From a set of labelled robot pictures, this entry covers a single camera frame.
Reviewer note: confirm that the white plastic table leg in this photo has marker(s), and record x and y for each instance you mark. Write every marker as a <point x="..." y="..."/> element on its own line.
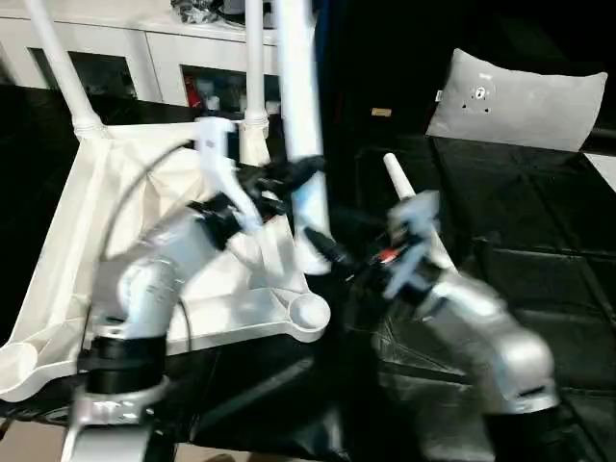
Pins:
<point x="399" y="180"/>
<point x="298" y="96"/>
<point x="62" y="72"/>
<point x="254" y="62"/>

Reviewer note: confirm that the white plastic table top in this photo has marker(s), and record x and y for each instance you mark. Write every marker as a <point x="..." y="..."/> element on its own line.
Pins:
<point x="72" y="240"/>

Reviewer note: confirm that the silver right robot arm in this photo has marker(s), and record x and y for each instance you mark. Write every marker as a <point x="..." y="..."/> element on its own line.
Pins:
<point x="505" y="346"/>

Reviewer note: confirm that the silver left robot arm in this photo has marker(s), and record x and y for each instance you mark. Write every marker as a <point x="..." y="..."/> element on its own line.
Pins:
<point x="144" y="289"/>

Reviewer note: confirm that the small white jar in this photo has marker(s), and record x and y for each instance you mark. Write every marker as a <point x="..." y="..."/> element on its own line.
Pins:
<point x="213" y="102"/>
<point x="273" y="108"/>

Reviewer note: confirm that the small brass object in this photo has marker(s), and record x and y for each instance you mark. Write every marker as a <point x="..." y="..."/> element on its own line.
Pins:
<point x="381" y="112"/>

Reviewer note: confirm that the red bottle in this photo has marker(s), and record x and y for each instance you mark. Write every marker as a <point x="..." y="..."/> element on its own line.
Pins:
<point x="195" y="96"/>

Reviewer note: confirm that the black mat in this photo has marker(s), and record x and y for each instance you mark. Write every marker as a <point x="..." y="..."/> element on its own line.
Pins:
<point x="505" y="216"/>

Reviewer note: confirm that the grey helmet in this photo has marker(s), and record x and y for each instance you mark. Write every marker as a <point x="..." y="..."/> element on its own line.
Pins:
<point x="231" y="7"/>

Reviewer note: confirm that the white cabinet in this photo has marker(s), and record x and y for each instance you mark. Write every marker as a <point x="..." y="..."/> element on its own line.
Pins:
<point x="159" y="43"/>

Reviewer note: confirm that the black crumpled bag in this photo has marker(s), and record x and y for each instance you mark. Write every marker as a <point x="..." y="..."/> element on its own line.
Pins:
<point x="192" y="12"/>

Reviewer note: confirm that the grey pillow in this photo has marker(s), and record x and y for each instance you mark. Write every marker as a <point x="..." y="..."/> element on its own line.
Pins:
<point x="520" y="106"/>

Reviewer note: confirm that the brown round object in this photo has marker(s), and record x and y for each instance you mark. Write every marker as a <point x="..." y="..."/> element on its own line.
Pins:
<point x="219" y="458"/>

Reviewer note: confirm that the white flat board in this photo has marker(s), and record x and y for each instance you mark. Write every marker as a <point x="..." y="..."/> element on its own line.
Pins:
<point x="604" y="168"/>

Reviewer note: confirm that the black bar pink mark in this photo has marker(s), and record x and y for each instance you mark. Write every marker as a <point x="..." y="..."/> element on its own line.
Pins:
<point x="604" y="134"/>

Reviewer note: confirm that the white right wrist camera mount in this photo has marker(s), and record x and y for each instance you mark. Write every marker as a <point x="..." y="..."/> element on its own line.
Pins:
<point x="414" y="212"/>

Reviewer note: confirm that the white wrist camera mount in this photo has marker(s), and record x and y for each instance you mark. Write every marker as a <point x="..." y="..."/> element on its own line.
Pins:
<point x="414" y="212"/>
<point x="214" y="144"/>

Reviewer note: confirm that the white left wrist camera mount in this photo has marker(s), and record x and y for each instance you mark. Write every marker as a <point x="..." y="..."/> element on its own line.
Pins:
<point x="214" y="144"/>

